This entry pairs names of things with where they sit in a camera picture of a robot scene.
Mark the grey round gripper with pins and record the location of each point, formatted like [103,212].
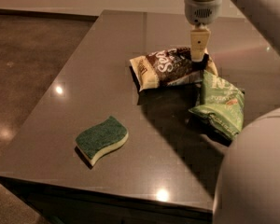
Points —
[202,11]

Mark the green and white sponge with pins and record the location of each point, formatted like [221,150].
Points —
[101,139]

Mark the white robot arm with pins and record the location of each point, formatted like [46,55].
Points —
[248,185]

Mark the brown chip bag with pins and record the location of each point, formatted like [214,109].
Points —
[170,67]

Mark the green jalapeno chip bag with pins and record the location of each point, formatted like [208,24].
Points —
[221,106]

